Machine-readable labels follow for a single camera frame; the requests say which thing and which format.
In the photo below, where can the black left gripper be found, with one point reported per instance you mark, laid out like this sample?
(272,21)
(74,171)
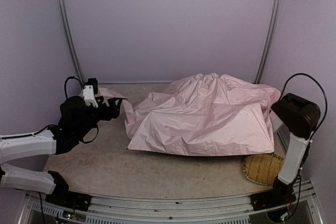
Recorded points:
(105,109)

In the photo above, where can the pink and black folding umbrella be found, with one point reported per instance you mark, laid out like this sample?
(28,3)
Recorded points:
(203,115)

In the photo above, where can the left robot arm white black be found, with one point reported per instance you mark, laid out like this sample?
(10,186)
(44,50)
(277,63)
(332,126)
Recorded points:
(78,118)

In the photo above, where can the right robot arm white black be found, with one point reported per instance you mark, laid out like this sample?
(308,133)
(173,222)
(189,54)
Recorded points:
(301,117)

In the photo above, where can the woven bamboo tray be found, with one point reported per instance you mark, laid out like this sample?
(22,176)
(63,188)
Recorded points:
(262,168)

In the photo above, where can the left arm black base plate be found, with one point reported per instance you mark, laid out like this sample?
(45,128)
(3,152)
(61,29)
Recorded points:
(72,200)

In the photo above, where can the left aluminium corner post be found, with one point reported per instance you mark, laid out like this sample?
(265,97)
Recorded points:
(70,41)

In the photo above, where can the aluminium corner post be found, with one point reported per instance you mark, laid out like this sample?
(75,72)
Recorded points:
(269,37)
(70,41)

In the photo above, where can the aluminium front rail frame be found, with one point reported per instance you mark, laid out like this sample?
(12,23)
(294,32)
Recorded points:
(104,209)

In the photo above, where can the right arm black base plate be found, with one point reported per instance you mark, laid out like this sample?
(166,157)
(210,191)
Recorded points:
(268,199)

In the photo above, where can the right aluminium corner post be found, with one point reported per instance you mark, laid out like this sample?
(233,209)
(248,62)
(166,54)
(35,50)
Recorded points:
(269,37)

